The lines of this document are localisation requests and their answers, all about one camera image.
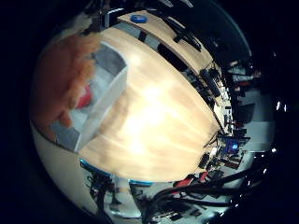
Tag orange plush toy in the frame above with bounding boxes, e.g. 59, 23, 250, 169
30, 32, 103, 142

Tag white container box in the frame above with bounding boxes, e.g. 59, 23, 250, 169
50, 41, 130, 153

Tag red toy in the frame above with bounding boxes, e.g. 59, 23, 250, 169
76, 85, 93, 110

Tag long blue table edge strip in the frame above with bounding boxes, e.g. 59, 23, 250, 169
128, 178, 154, 188

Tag black device on table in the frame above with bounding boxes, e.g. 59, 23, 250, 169
198, 152, 211, 170

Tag short blue table edge strip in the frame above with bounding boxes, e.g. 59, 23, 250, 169
78, 158, 110, 177

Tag monitor with blue screen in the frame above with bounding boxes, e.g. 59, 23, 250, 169
221, 136, 250, 155

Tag blue tape roll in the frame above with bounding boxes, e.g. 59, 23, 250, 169
130, 14, 150, 24

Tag black cable bundle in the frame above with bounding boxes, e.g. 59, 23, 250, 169
146, 166, 270, 220

